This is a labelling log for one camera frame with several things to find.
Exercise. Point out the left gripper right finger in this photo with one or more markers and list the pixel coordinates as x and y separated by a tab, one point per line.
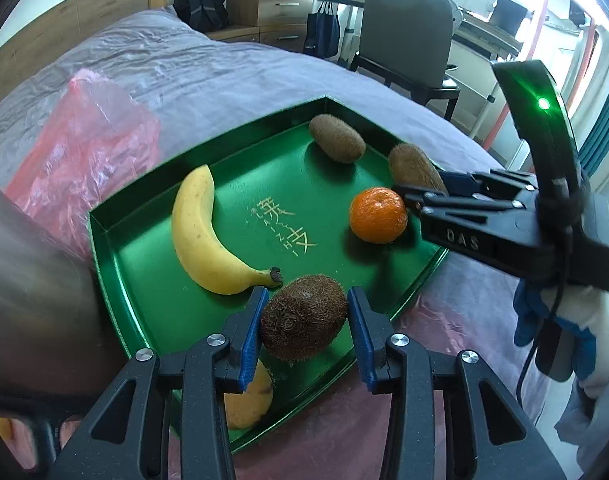
488	435

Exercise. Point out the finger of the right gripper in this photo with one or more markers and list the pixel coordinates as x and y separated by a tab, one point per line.
423	202
495	183

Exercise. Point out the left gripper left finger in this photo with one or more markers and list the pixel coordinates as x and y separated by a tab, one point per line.
125	435

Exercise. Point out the brown kiwi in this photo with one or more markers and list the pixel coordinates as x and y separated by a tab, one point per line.
303	318
337	139
410	166

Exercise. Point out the orange mandarin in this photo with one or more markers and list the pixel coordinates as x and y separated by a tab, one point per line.
378	216

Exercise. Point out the pale yellow spotted apple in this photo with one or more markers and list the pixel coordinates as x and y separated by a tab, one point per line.
244	410

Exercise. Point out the yellow banana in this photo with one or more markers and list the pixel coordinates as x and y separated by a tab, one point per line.
201	254

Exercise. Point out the small yellow apple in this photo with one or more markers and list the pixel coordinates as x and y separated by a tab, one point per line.
6	429

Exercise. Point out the right blue gloved hand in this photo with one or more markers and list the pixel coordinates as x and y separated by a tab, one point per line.
584	314

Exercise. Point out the black steel electric kettle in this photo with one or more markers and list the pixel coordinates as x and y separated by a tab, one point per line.
58	350

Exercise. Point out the white desk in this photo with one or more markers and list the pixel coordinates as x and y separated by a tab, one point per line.
434	20

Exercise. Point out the green metal tray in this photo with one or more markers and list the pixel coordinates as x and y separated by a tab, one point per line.
283	185

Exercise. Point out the grey office chair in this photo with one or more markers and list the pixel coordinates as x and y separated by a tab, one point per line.
407	35

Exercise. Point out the dark blue tote bag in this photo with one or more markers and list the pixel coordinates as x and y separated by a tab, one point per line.
323	32

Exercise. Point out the grey bed cover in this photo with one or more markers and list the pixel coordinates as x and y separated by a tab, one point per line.
200	88

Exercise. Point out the wooden drawer cabinet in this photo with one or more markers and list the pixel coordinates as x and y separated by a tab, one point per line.
276	23

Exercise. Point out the black backpack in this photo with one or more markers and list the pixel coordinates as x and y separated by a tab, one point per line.
202	15

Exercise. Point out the pink plastic sheet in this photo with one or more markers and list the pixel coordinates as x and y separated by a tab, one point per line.
96	141

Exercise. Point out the wooden headboard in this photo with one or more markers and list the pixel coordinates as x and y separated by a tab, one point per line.
58	30

